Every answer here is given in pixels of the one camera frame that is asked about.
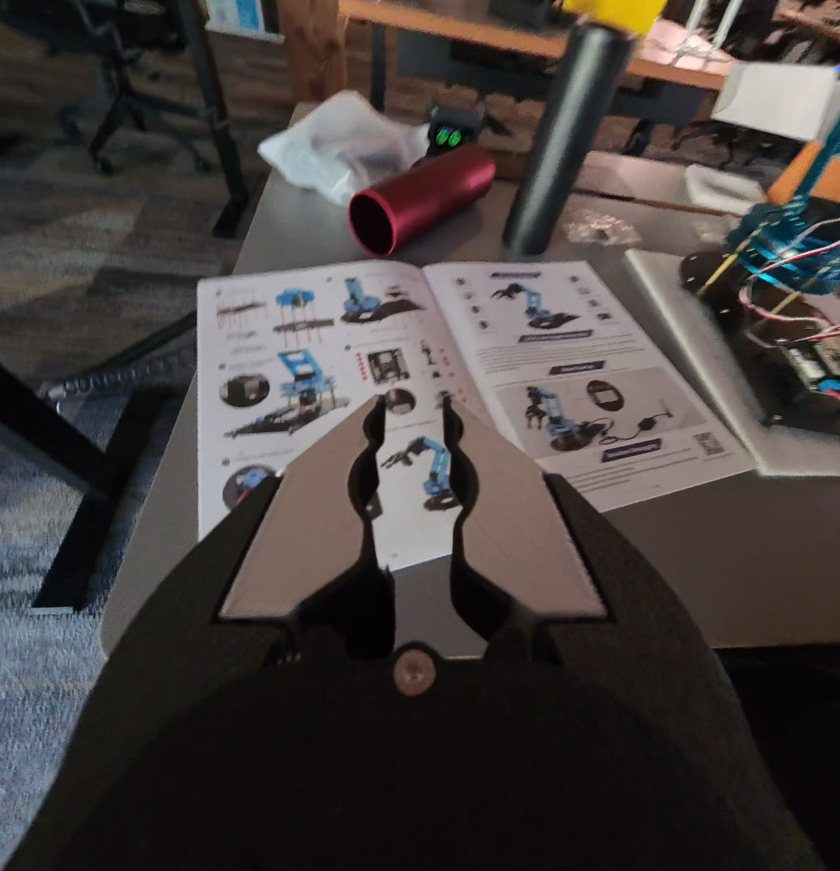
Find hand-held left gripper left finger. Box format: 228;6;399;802
219;395;397;661

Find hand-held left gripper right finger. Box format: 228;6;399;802
442;395;608;654

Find blue toy robot arm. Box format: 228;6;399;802
679;88;840;423

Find adjoining grey desk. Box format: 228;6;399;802
573;146;840;220

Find black desk leg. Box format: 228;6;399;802
175;0;259;239

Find wood edged office desk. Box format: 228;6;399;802
338;0;734;117

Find open instruction booklet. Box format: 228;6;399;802
195;260;757;573

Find white foam sheet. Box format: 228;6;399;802
624;248;840;477

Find small clear parts bag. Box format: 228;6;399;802
566;207;642;246

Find red metal tube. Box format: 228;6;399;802
347;144;497;258

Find white plastic bag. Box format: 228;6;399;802
257;90;431;205

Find black tube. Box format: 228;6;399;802
502;20;640;256

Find black gadget green lights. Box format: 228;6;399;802
427;102;487;155

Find wooden pillar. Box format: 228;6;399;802
280;0;351;104

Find orange white cardboard box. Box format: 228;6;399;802
709;61;840;205

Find yellow storage bin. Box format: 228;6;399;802
563;0;667;35

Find black office chair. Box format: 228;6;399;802
49;0;213;174

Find black floor frame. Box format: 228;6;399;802
0;347;193;613

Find white foam frame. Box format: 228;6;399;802
685;163;762;213

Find red white black servo cable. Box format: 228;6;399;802
736;207;840;355

